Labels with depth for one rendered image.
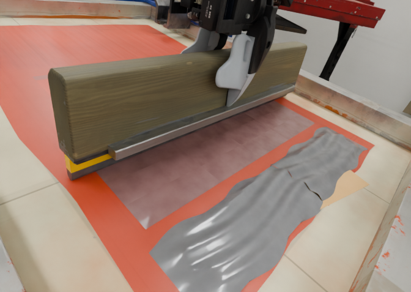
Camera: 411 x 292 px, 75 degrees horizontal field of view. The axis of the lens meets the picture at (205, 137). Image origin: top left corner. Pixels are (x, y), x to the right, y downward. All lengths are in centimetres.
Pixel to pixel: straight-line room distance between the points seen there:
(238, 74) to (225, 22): 8
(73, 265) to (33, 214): 6
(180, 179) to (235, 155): 8
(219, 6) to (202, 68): 6
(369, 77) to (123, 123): 218
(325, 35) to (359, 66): 35
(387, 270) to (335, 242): 6
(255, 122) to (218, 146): 10
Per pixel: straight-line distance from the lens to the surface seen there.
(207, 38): 34
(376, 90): 234
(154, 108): 26
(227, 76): 30
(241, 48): 31
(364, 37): 233
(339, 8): 146
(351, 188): 37
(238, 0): 27
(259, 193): 28
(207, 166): 30
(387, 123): 54
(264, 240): 24
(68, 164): 26
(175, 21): 70
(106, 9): 79
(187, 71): 28
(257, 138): 37
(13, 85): 43
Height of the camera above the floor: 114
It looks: 34 degrees down
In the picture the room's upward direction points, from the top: 15 degrees clockwise
